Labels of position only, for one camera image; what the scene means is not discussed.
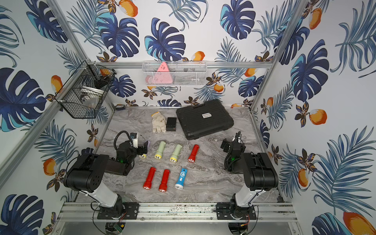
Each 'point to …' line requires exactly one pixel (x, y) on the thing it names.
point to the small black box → (171, 125)
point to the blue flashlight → (181, 180)
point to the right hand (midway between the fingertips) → (234, 140)
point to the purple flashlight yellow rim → (145, 155)
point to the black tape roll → (120, 107)
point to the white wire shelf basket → (175, 73)
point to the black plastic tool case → (201, 120)
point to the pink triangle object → (163, 75)
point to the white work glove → (158, 123)
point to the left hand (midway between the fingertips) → (139, 138)
